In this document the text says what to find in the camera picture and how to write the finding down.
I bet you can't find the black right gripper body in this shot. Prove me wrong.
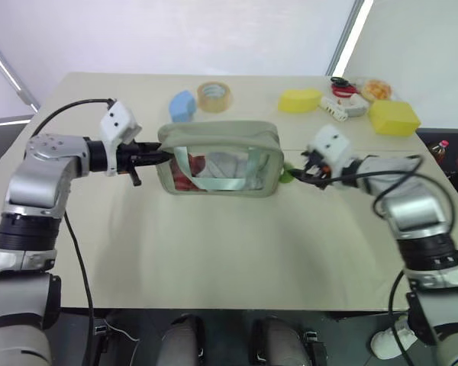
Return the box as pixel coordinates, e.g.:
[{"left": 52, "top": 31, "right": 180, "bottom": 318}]
[{"left": 306, "top": 151, "right": 335, "bottom": 184}]

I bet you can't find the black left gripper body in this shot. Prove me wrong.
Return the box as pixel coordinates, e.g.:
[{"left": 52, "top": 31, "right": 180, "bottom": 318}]
[{"left": 116, "top": 140, "right": 143, "bottom": 188}]

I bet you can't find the green plush keychain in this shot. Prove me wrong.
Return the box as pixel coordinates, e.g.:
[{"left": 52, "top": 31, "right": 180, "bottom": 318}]
[{"left": 278, "top": 161, "right": 297, "bottom": 185}]

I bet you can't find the green pouch with clear window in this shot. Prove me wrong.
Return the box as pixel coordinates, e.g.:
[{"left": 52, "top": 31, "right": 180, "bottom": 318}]
[{"left": 156, "top": 120, "right": 285, "bottom": 198}]

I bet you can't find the red item inside pouch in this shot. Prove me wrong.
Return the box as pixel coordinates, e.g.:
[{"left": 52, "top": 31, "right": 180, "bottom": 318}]
[{"left": 173, "top": 152, "right": 208, "bottom": 191}]

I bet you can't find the white cloth inside pouch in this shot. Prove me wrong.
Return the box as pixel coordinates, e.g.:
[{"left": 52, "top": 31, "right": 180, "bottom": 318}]
[{"left": 204, "top": 151, "right": 270, "bottom": 190}]

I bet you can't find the blue sponge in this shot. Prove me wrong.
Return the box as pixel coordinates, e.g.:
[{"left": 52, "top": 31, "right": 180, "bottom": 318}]
[{"left": 169, "top": 89, "right": 198, "bottom": 123}]

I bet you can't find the white power strip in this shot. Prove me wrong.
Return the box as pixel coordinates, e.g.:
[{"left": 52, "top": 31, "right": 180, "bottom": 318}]
[{"left": 319, "top": 96, "right": 348, "bottom": 123}]

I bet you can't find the rounded yellow sponge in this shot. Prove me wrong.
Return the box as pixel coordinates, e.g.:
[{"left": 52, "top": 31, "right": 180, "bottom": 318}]
[{"left": 277, "top": 88, "right": 323, "bottom": 114}]

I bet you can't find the white grey plastic piece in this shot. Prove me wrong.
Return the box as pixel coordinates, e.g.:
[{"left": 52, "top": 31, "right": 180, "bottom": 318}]
[{"left": 345, "top": 93, "right": 369, "bottom": 117}]

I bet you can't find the clear packing tape roll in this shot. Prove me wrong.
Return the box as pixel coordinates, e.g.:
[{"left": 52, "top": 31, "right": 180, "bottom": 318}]
[{"left": 196, "top": 81, "right": 234, "bottom": 114}]

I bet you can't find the rectangular yellow sponge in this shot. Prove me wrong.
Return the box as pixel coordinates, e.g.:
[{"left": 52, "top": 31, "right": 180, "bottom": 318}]
[{"left": 368, "top": 99, "right": 422, "bottom": 136}]

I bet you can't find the bag of orange snacks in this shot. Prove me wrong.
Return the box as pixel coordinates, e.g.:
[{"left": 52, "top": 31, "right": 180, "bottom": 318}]
[{"left": 360, "top": 79, "right": 393, "bottom": 102}]

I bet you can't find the cream tablecloth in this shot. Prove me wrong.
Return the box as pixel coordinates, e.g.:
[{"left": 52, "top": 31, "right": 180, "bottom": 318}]
[{"left": 29, "top": 72, "right": 458, "bottom": 312}]

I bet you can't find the bottle with red cap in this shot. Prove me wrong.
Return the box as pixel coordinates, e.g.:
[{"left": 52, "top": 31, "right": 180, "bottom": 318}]
[{"left": 428, "top": 139, "right": 450, "bottom": 165}]

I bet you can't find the grey pillar with light strip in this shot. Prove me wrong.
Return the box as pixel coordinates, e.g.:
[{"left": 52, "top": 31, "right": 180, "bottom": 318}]
[{"left": 325, "top": 0, "right": 376, "bottom": 76}]

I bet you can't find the black side table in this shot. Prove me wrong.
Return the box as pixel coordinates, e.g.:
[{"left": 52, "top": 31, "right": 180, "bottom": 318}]
[{"left": 414, "top": 127, "right": 458, "bottom": 215}]

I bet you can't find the slanted light strip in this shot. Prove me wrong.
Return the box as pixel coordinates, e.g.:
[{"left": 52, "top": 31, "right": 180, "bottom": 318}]
[{"left": 0, "top": 29, "right": 41, "bottom": 114}]

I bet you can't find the dark rounded grey shape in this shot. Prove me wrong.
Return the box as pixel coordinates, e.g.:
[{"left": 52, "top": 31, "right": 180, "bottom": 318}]
[
  {"left": 249, "top": 315, "right": 314, "bottom": 366},
  {"left": 158, "top": 313, "right": 208, "bottom": 366}
]

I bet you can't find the white shoe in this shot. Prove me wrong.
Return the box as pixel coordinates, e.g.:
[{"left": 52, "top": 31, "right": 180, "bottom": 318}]
[{"left": 369, "top": 313, "right": 420, "bottom": 361}]

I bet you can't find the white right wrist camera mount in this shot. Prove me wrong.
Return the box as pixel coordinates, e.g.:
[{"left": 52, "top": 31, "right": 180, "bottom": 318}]
[{"left": 307, "top": 124, "right": 353, "bottom": 180}]

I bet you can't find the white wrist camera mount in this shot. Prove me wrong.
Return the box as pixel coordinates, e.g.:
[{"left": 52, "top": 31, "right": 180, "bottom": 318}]
[
  {"left": 307, "top": 124, "right": 353, "bottom": 180},
  {"left": 98, "top": 99, "right": 144, "bottom": 178}
]

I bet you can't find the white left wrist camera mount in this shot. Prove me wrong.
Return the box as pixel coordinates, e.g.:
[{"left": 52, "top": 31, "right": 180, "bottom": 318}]
[{"left": 98, "top": 99, "right": 144, "bottom": 178}]

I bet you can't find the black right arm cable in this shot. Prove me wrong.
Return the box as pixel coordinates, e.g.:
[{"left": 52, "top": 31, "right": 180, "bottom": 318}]
[{"left": 318, "top": 154, "right": 425, "bottom": 366}]

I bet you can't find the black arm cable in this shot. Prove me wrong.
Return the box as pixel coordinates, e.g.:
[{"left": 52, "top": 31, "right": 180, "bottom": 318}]
[
  {"left": 30, "top": 98, "right": 116, "bottom": 366},
  {"left": 318, "top": 154, "right": 425, "bottom": 366}
]

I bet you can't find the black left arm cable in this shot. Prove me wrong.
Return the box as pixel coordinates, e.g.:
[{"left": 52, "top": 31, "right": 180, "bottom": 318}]
[{"left": 30, "top": 98, "right": 116, "bottom": 366}]

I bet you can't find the thin white cable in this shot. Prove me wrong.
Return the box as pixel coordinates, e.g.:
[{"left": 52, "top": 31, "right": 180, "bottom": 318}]
[{"left": 102, "top": 317, "right": 141, "bottom": 345}]

